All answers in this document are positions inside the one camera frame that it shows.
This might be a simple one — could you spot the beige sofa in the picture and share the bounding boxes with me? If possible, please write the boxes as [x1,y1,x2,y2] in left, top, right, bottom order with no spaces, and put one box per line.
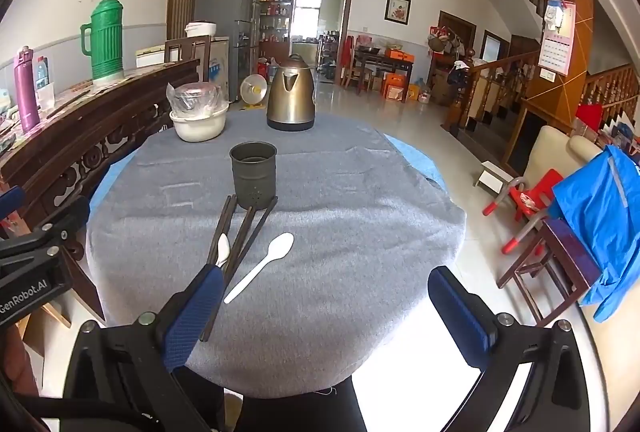
[520,125,606,193]

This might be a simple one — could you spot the dark wooden stool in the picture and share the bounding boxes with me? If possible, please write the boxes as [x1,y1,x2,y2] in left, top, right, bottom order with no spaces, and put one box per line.
[496,217,603,328]

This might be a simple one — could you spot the pile of small packets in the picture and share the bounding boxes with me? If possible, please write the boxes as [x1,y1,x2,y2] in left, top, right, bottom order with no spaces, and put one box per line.
[0,87,31,158]

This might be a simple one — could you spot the dark wooden side table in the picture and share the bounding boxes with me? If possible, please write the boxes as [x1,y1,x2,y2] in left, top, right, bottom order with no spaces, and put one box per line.
[352,47,415,89]

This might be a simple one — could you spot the grey metal utensil holder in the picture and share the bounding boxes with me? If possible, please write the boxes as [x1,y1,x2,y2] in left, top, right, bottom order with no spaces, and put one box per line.
[229,141,278,210]

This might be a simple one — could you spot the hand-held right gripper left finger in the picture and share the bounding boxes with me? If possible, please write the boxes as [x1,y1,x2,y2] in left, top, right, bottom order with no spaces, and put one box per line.
[62,263,226,432]

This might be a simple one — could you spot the pink wall calendar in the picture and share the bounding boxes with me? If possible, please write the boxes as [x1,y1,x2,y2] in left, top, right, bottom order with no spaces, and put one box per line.
[539,0,577,76]

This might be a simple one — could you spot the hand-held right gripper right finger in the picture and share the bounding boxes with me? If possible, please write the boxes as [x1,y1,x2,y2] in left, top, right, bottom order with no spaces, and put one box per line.
[427,265,596,432]

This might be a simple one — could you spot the white box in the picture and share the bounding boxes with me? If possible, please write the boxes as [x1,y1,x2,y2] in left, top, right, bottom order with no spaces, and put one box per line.
[136,45,168,68]

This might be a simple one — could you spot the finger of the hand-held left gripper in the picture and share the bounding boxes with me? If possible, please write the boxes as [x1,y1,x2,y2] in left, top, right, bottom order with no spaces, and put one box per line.
[25,195,91,258]
[0,185,27,220]

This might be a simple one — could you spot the green thermos jug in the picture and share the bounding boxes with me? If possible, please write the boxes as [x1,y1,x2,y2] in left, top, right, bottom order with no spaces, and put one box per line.
[80,0,124,80]

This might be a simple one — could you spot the red child chair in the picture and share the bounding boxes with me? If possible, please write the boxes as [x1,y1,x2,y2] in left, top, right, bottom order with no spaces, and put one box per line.
[482,168,566,255]

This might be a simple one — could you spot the blue table cover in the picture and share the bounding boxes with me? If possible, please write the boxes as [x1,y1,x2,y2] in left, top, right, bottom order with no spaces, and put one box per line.
[89,135,447,213]

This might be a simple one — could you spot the grey refrigerator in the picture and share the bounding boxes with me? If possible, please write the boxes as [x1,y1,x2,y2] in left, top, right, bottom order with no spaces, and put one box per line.
[192,0,258,103]

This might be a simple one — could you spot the wooden chair back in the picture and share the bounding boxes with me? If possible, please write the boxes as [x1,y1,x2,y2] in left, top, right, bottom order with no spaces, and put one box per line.
[164,35,212,83]

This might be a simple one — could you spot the white step stool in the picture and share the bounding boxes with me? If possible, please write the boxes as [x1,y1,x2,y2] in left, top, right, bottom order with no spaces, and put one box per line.
[473,161,516,189]

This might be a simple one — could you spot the carved dark wooden sideboard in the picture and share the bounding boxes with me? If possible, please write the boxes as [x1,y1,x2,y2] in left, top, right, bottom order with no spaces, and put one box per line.
[0,57,201,328]

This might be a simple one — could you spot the framed wall picture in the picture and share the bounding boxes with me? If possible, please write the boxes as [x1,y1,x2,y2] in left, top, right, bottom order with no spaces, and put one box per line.
[384,0,412,24]

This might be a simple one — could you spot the blue jacket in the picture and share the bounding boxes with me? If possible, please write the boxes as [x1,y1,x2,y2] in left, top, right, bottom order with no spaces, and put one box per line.
[547,145,640,323]

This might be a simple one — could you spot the round white fan heater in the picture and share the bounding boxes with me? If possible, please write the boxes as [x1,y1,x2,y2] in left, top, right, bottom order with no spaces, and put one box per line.
[240,75,268,109]

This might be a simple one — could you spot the glass shelf cabinet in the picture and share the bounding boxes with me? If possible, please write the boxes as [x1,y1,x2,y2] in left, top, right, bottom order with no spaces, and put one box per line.
[255,0,293,58]

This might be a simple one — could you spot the dark brown chopstick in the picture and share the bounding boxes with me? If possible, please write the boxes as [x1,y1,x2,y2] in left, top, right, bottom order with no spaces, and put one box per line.
[222,207,251,274]
[200,196,279,343]
[227,207,258,280]
[206,195,232,263]
[212,195,237,267]

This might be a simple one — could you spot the white cabinet with blue print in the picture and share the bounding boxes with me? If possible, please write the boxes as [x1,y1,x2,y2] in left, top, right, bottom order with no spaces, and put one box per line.
[200,36,231,100]

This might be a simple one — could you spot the bronze electric kettle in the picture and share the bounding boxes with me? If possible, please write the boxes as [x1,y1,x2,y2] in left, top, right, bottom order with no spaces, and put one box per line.
[266,54,317,132]

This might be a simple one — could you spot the white plastic spoon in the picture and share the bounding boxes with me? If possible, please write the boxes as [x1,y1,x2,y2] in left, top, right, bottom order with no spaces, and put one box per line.
[216,233,232,269]
[223,232,296,304]

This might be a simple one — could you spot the person's dark trousers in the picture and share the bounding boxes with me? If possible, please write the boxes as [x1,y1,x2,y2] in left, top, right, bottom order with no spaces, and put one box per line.
[172,369,386,432]

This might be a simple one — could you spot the purple vacuum bottle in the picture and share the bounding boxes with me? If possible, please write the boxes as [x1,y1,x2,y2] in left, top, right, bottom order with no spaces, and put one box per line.
[13,46,41,133]

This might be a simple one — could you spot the grey felt table cloth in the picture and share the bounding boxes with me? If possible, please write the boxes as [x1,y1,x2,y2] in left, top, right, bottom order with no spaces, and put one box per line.
[85,109,468,400]

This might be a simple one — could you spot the wooden staircase railing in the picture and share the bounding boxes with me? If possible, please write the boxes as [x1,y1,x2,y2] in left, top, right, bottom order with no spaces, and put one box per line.
[467,52,640,133]

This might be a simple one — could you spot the orange gift boxes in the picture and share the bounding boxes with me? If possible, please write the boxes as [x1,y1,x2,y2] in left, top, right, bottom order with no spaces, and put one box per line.
[382,72,408,102]

